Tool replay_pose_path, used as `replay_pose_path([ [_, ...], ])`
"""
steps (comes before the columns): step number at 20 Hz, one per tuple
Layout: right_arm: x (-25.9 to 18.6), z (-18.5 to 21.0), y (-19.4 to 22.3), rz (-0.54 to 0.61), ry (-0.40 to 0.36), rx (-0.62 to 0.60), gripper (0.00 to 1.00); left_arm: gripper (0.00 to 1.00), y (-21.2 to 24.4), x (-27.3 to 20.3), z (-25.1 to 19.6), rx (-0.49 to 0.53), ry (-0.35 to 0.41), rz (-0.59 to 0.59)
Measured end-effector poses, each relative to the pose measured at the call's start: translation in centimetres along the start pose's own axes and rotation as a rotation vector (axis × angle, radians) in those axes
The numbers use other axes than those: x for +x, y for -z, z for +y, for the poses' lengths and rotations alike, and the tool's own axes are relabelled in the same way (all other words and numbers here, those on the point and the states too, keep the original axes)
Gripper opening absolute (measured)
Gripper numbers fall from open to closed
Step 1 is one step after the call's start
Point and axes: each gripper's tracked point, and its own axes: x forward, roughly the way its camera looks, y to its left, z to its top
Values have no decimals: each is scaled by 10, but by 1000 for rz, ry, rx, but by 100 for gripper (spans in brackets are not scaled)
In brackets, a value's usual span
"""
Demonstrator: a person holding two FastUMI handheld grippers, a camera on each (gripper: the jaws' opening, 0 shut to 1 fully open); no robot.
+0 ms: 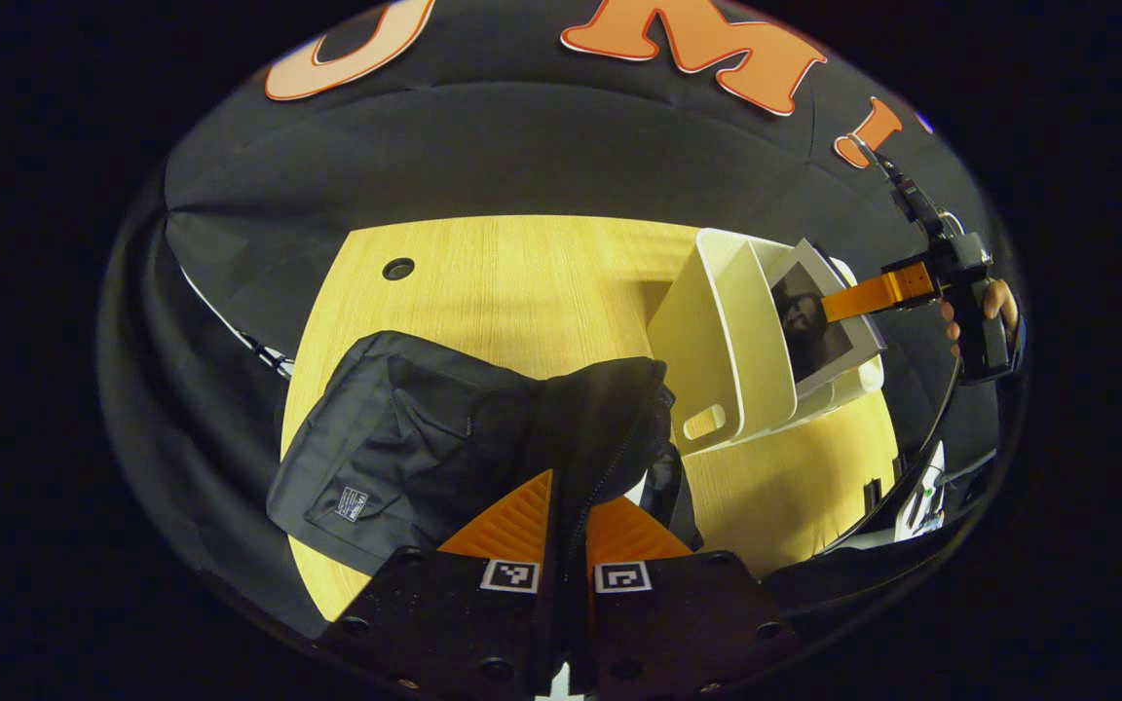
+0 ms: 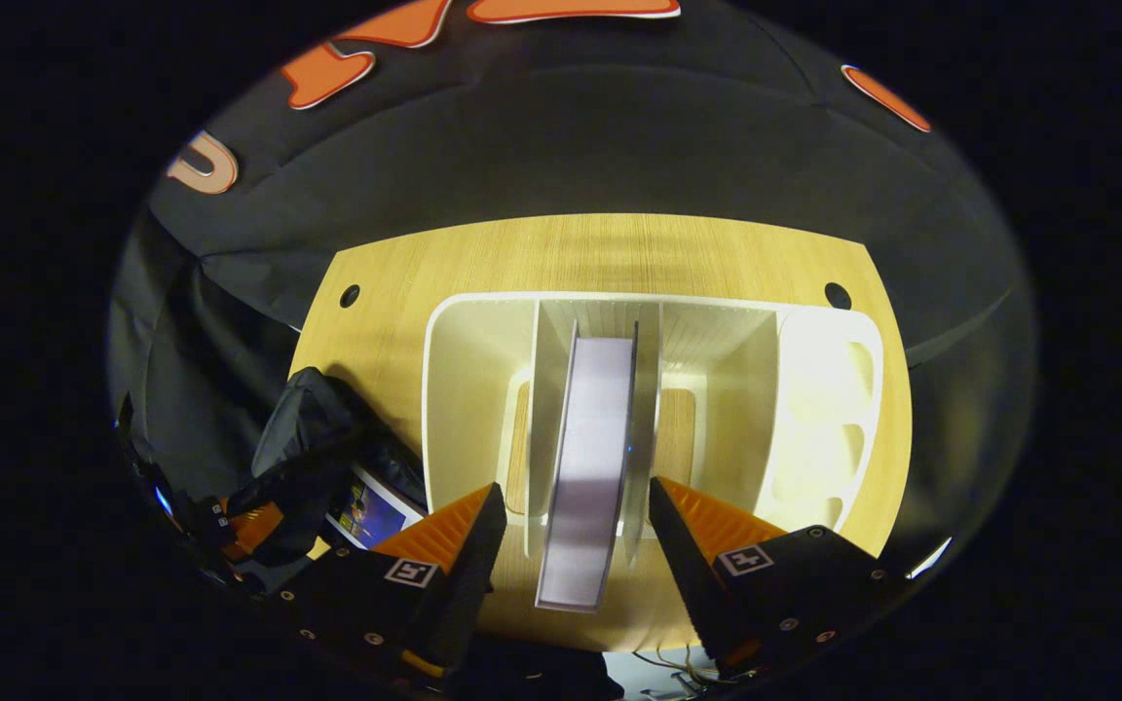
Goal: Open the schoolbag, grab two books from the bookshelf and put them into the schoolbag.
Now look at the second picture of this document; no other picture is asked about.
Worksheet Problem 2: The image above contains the grey portrait cover book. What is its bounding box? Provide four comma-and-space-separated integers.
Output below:
534, 321, 640, 614

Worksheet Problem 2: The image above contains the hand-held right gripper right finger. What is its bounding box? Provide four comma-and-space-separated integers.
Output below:
646, 476, 913, 675

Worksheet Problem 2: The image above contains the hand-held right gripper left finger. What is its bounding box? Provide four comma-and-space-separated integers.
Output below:
274, 482, 509, 681

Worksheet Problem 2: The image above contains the blue cover book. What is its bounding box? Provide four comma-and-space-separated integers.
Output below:
327, 467, 426, 551

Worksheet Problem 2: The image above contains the white plastic bookshelf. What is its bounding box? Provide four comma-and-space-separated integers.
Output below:
422, 290, 885, 571

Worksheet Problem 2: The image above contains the black schoolbag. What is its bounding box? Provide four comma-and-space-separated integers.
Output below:
230, 367, 430, 568

